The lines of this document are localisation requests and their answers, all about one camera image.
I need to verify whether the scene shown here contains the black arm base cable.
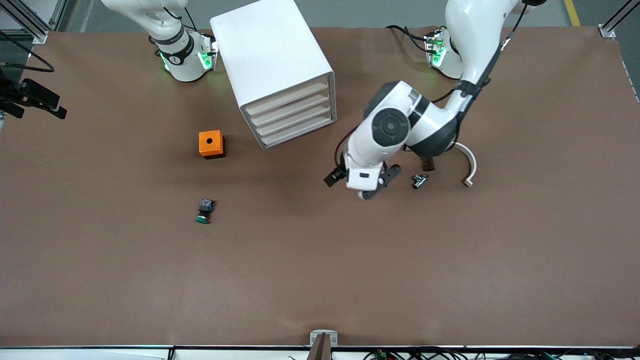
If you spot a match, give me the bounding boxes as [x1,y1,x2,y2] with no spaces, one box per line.
[385,24,433,53]

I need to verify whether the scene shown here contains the black cable bundle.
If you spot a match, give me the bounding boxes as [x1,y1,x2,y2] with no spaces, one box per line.
[365,347,640,360]

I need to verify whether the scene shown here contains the green push button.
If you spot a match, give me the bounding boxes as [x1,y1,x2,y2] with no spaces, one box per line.
[195,198,216,225]

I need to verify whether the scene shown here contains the orange button enclosure box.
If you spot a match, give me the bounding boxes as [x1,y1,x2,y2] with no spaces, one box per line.
[198,130,226,160]

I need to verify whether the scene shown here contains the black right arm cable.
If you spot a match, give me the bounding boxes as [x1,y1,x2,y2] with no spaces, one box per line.
[0,30,55,74]

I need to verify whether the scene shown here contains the white curved plastic bracket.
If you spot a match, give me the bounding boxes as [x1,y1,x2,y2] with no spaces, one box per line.
[452,141,478,188]

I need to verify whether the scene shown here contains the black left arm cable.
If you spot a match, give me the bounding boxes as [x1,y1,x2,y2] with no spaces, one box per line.
[332,0,533,173]

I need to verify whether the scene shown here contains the aluminium frame post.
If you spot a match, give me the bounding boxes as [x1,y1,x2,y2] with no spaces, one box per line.
[0,0,68,45]
[598,0,640,38]

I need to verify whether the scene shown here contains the brown table cover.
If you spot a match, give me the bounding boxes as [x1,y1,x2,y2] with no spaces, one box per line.
[0,25,640,348]

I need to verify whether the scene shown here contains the white table edge rail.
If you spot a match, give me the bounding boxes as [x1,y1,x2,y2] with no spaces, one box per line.
[0,345,640,360]

